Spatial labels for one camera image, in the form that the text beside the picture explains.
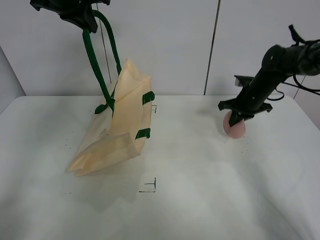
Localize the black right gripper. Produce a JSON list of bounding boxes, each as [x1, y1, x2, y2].
[[218, 98, 273, 127]]

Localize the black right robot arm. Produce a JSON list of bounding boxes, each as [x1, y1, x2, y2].
[[218, 41, 320, 127]]

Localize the white linen bag green handles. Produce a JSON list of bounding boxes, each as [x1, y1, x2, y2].
[[66, 10, 155, 177]]

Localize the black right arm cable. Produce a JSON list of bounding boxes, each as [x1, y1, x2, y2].
[[272, 24, 320, 101]]

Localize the pink peach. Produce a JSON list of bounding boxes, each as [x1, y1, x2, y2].
[[223, 111, 246, 139]]

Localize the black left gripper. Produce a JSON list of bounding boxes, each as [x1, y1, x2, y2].
[[30, 0, 111, 33]]

